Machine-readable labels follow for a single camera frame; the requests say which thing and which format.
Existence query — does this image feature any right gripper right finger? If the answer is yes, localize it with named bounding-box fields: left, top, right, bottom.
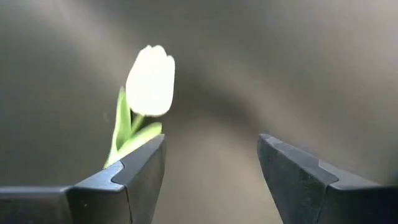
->
left=257, top=133, right=398, bottom=224

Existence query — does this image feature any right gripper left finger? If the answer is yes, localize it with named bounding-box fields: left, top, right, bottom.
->
left=0, top=134, right=167, bottom=224

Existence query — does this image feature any white artificial tulip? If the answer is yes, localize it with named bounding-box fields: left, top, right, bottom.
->
left=103, top=45, right=176, bottom=169

